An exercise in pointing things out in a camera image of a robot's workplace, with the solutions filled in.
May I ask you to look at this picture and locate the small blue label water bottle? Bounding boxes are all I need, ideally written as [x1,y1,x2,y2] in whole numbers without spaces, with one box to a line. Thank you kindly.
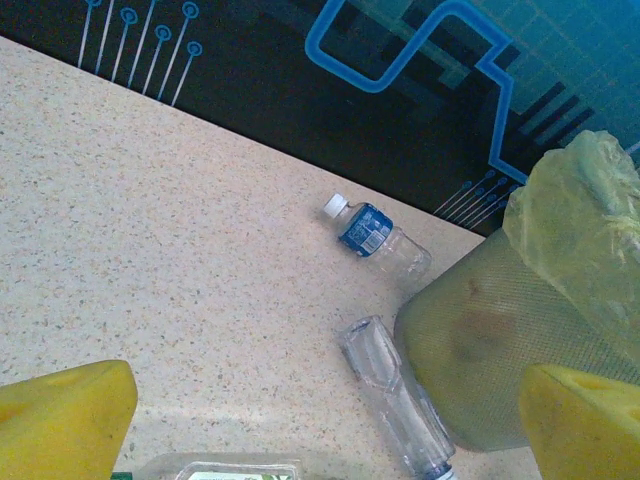
[322,192,432,291]

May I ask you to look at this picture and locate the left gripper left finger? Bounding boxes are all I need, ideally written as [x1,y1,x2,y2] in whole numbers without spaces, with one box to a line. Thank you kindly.
[0,359,139,480]

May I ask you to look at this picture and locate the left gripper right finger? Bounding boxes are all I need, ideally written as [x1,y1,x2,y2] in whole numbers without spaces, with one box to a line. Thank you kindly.
[519,363,640,480]

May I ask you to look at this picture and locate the yellow-lined trash bin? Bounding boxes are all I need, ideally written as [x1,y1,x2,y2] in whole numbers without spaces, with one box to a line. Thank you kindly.
[502,129,640,351]

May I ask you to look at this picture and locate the translucent grey mesh bin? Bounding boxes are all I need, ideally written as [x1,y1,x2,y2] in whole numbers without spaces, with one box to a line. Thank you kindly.
[394,219,640,451]

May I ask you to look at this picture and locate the clear bottle green white label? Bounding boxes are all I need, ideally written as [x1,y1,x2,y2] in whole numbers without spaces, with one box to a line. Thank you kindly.
[112,452,306,480]

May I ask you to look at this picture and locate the clear ribbed unlabelled bottle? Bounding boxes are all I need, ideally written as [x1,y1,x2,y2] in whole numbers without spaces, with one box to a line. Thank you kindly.
[335,314,459,480]

